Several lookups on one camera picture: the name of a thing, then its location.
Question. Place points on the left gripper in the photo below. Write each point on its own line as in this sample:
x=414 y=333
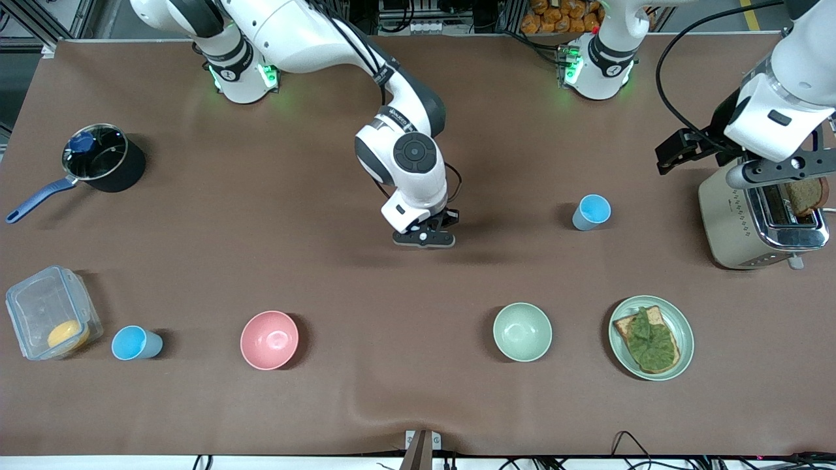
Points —
x=720 y=125

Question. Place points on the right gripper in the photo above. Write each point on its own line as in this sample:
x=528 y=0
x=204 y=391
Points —
x=449 y=217

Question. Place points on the blue plastic cup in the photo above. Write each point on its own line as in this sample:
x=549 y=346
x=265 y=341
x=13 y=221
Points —
x=593 y=212
x=134 y=343

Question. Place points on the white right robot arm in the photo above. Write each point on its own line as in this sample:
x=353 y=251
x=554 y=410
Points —
x=300 y=32

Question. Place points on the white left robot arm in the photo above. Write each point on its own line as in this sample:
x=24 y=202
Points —
x=604 y=65

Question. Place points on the silver beige toaster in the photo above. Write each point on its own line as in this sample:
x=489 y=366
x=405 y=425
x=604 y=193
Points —
x=728 y=222

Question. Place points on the brown bread slice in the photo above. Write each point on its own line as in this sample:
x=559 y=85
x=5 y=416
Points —
x=806 y=196

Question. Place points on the light green bowl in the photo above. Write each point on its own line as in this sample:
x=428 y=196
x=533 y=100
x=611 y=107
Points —
x=522 y=333

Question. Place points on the bag of orange buns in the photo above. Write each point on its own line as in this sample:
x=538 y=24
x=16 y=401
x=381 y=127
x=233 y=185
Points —
x=562 y=16

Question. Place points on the toast slice with crust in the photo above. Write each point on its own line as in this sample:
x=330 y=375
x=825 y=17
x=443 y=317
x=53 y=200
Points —
x=624 y=324

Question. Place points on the light green plate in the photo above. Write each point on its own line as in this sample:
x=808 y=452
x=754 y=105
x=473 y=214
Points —
x=684 y=336

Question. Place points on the brown table cloth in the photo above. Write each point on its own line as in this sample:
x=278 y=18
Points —
x=261 y=261

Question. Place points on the green lettuce leaf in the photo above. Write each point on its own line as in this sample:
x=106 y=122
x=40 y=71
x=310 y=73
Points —
x=650 y=343

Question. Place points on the pink bowl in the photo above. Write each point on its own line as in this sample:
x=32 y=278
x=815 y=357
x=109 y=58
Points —
x=269 y=339

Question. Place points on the metal table clamp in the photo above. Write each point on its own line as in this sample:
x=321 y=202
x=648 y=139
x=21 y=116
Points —
x=419 y=450

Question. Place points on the glass lid with blue knob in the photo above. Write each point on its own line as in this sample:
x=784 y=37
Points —
x=98 y=156

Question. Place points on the yellow round food piece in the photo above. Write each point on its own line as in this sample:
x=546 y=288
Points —
x=68 y=336

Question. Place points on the clear plastic container blue rim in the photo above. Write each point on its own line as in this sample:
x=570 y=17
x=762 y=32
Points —
x=39 y=307

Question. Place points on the aluminium frame profile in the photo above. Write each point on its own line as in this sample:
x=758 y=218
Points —
x=39 y=19

